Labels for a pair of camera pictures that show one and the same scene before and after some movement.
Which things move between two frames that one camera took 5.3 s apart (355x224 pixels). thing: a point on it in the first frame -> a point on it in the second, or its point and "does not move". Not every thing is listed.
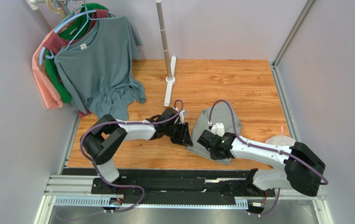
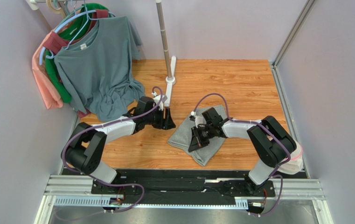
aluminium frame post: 275,63 does not move
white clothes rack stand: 170,79 does not move
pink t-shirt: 51,98 does not move
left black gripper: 184,137 -> 165,123
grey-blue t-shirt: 98,72 does not move
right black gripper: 205,139 -> 198,136
